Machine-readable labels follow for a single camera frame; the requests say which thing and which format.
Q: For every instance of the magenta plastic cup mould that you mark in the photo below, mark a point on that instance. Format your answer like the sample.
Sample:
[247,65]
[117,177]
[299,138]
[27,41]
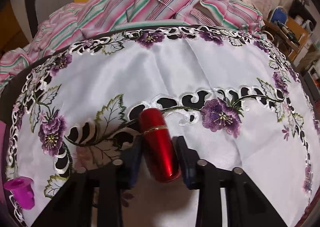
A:
[22,191]

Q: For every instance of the white floral embroidered cloth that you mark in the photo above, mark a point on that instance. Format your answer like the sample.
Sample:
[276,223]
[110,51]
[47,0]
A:
[236,99]

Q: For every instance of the pink-rimmed white tray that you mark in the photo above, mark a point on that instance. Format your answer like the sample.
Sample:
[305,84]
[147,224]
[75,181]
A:
[4,145]

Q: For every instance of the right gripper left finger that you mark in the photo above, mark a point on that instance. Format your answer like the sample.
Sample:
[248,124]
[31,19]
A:
[130,167]

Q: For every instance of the pink green striped cloth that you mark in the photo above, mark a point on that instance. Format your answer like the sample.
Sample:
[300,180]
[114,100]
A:
[78,21]

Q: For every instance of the red metallic capsule case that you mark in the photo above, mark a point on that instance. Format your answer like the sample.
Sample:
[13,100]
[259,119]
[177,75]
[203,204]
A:
[159,151]

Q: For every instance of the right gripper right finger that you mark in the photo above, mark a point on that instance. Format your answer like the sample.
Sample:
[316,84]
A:
[187,159]

